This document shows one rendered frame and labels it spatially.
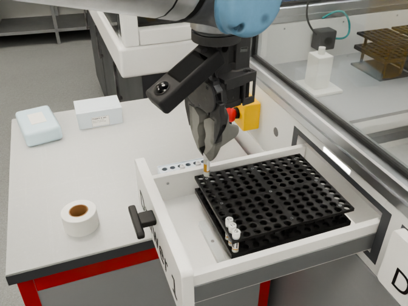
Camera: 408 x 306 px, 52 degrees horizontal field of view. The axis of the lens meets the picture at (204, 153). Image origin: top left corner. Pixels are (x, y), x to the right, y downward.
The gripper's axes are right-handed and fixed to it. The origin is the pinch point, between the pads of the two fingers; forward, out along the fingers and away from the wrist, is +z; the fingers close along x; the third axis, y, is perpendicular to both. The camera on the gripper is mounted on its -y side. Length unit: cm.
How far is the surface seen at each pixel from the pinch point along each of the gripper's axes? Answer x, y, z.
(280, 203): -10.2, 8.6, 8.2
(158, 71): 70, 32, 17
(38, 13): 410, 88, 82
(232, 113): 21.6, 24.2, 9.6
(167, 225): -6.1, -11.1, 5.4
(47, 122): 59, -10, 18
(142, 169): 8.8, -7.0, 5.4
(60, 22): 372, 97, 84
